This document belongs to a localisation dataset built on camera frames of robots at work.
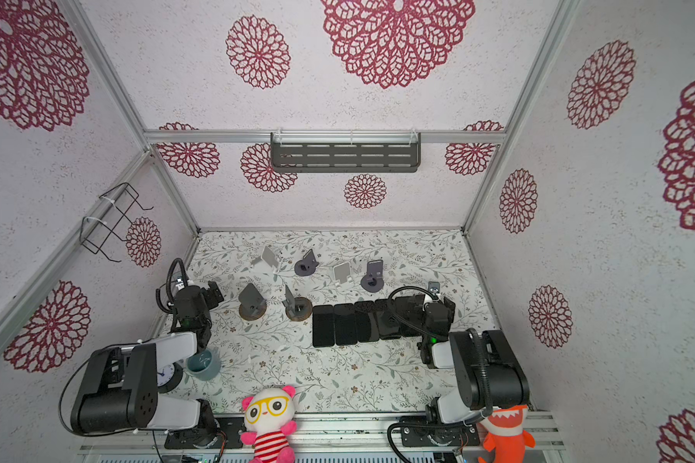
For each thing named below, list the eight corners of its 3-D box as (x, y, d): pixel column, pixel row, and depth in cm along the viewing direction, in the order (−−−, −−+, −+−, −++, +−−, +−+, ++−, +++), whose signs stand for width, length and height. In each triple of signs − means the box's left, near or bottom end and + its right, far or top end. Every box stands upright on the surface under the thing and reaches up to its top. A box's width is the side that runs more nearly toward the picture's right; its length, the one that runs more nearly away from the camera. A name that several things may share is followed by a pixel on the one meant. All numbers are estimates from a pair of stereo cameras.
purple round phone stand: (361, 287, 105) (363, 267, 96) (370, 276, 108) (373, 255, 99) (376, 295, 103) (379, 276, 94) (385, 284, 106) (388, 264, 97)
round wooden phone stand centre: (285, 320, 97) (284, 316, 94) (288, 302, 101) (287, 297, 99) (311, 320, 97) (310, 316, 94) (312, 302, 101) (312, 297, 99)
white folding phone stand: (335, 288, 105) (335, 271, 97) (333, 281, 107) (332, 265, 99) (351, 283, 106) (351, 266, 99) (348, 277, 108) (348, 260, 101)
